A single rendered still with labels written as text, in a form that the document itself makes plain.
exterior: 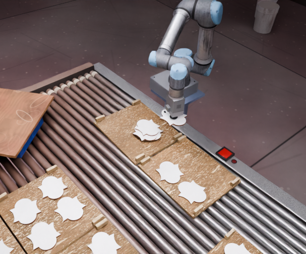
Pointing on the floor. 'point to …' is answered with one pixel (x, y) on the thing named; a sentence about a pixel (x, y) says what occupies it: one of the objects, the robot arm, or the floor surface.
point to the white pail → (265, 16)
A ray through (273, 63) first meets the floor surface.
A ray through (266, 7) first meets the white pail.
